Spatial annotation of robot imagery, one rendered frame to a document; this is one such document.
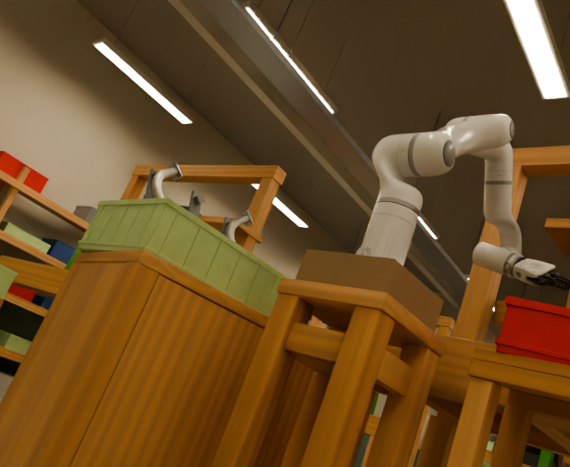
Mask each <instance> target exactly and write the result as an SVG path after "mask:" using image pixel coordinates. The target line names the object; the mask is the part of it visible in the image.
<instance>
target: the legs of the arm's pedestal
mask: <svg viewBox="0 0 570 467"><path fill-rule="evenodd" d="M312 311H313V306H312V305H311V304H309V303H308V302H307V301H305V300H304V299H302V298H301V297H298V296H292V295H287V294H281V293H279V294H278V296H277V298H276V300H275V303H274V306H273V308H272V312H271V315H270V317H269V320H268V322H267V324H266V327H265V329H264V332H263V334H262V337H261V339H260V343H259V345H258V348H257V350H256V353H255V355H254V358H253V360H252V362H251V365H250V367H249V370H248V372H247V376H246V379H245V382H244V383H243V386H242V388H241V391H240V393H239V396H238V399H237V401H236V403H235V405H234V409H233V412H232V414H231V417H230V420H229V422H228V424H227V426H226V429H225V431H224V434H223V437H222V441H221V443H220V445H219V447H218V450H217V452H216V455H215V458H214V460H213V463H212V464H211V467H255V466H256V464H257V461H258V458H259V455H260V452H261V449H262V447H263V444H264V441H265V438H266V436H267V434H268V431H269V428H270V426H271V423H272V419H273V416H274V414H275V411H276V409H277V406H278V403H279V401H280V398H281V395H282V393H283V391H284V388H285V383H286V381H287V378H288V375H289V374H290V371H291V368H292V365H293V363H294V360H296V361H298V362H300V363H302V364H304V365H305V366H307V367H309V368H311V369H312V370H314V373H313V376H312V378H311V381H310V385H309V388H308V391H307V394H306V396H305V398H304V401H303V404H302V407H301V410H300V412H299V415H298V419H297V422H296V425H295V427H294V430H293V433H292V435H291V438H290V441H289V443H288V446H287V449H286V452H285V455H284V458H283V461H282V464H281V467H349V464H350V461H351V458H352V454H353V451H354V448H355V446H356V443H357V440H358V437H359V434H360V430H361V426H362V423H363V420H364V417H365V414H366V411H367V408H368V405H369V402H370V399H371V396H372V393H373V391H374V392H376V393H380V394H383V395H387V398H386V403H385V406H384V409H383V412H382V415H381V418H380V422H379V424H378V427H377V430H376V434H375V437H374V442H373V444H372V448H371V451H370V454H369V457H368V461H367V463H366V466H365V467H408V465H409V461H410V458H411V454H412V449H413V446H414V442H415V439H416V436H417V433H418V429H419V426H420V422H421V420H422V417H423V413H424V407H425V404H426V401H427V398H428V394H429V391H430V387H431V384H432V381H433V378H434V374H435V371H436V368H437V363H438V359H439V356H438V355H437V354H436V353H435V352H433V351H432V350H431V349H430V348H428V347H422V346H418V345H414V344H409V343H404V344H403V347H402V350H401V353H400V356H399V358H397V357H396V356H394V355H393V354H392V353H390V352H389V351H387V350H386V347H387V344H388V341H389V338H390V336H391V333H392V330H393V327H394V323H395V322H394V321H393V320H392V319H391V318H389V317H388V316H387V315H386V314H385V313H384V312H383V311H381V310H380V309H369V308H364V307H358V306H356V307H355V309H354V311H353V314H352V317H351V320H350V322H349V325H348V329H347V331H346V330H342V329H337V328H333V327H330V328H329V329H325V328H321V327H316V326H312V325H308V322H309V319H310V316H311V313H312Z"/></svg>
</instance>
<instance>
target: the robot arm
mask: <svg viewBox="0 0 570 467"><path fill-rule="evenodd" d="M513 136H514V124H513V121H512V119H511V118H510V117H509V116H507V115H504V114H491V115H480V116H469V117H459V118H456V119H453V120H450V121H449V122H448V123H447V125H446V126H445V127H442V128H440V129H438V130H437V131H435V132H429V133H404V134H394V135H389V136H387V137H385V138H383V139H382V140H380V141H379V143H378V144H377V145H376V147H375V148H374V151H373V164H374V167H375V169H376V172H377V174H378V176H379V180H380V192H379V195H378V198H377V200H376V203H375V206H374V211H373V214H372V217H371V218H370V221H369V224H368V227H367V230H366V233H365V236H364V238H363V241H362V244H361V247H360V248H359V249H358V250H357V252H356V255H364V256H374V257H382V258H391V259H395V260H397V261H398V262H399V263H400V264H401V265H402V266H403V265H404V262H405V259H406V257H407V253H408V250H409V247H410V244H411V241H412V236H413V233H414V230H415V227H416V224H417V221H418V218H419V215H420V212H421V209H422V205H423V197H422V195H421V193H420V192H419V191H418V190H417V189H416V188H415V187H413V186H411V185H409V184H407V183H405V182H404V181H405V179H406V178H407V177H432V176H439V175H442V174H445V173H447V172H449V171H450V170H451V169H452V168H453V166H454V163H455V158H457V157H459V156H462V155H465V154H469V155H473V156H477V157H480V158H484V159H485V195H484V216H485V219H486V221H487V222H489V223H491V224H493V225H494V226H495V227H496V228H497V230H498V232H499V235H500V247H498V246H493V245H491V244H488V243H485V242H481V243H479V244H478V245H477V246H476V247H475V249H474V252H473V256H472V259H473V263H474V264H475V265H478V266H481V267H483V268H486V269H489V270H491V271H495V272H497V273H500V274H503V275H505V276H508V277H509V278H513V279H515V278H516V279H518V280H520V281H522V282H524V283H527V284H531V285H534V286H542V285H549V286H555V287H557V288H560V289H563V290H564V291H567V290H568V289H570V279H567V278H565V277H563V276H561V275H560V272H559V271H554V270H553V269H555V266H554V265H552V264H549V263H546V262H542V261H539V260H535V259H526V258H524V256H523V255H522V235H521V231H520V228H519V226H518V224H517V222H516V221H515V219H514V218H513V216H512V192H513V149H512V146H511V144H510V142H511V141H512V139H513ZM553 276H554V277H553Z"/></svg>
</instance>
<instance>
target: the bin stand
mask: <svg viewBox="0 0 570 467"><path fill-rule="evenodd" d="M468 375H470V376H471V378H470V382H469V385H468V388H467V392H466V396H465V399H464V402H463V406H462V412H461V416H460V420H459V422H458V426H457V430H456V434H455V437H454V440H453V444H452V447H451V451H450V457H449V460H448V464H447V467H482V464H483V460H484V457H485V453H486V449H487V445H488V439H489V435H490V431H491V427H492V424H493V420H494V416H495V412H496V408H497V405H498V401H499V397H500V391H501V388H500V387H499V385H500V386H504V387H508V388H509V389H511V390H509V393H508V397H507V401H506V404H505V407H504V411H503V414H502V418H501V422H500V429H499V433H498V437H497V441H496V445H495V448H494V452H493V456H492V460H491V464H490V467H522V462H523V458H524V455H525V450H526V443H527V439H528V435H529V431H530V426H531V423H532V418H533V414H536V415H539V416H543V417H546V418H550V419H553V420H557V421H561V422H565V423H570V366H568V365H563V364H559V363H554V362H548V361H544V360H535V359H530V358H525V357H520V356H515V355H510V354H505V353H500V352H496V351H490V350H485V349H481V348H475V350H474V354H473V358H472V360H471V364H470V368H469V371H468Z"/></svg>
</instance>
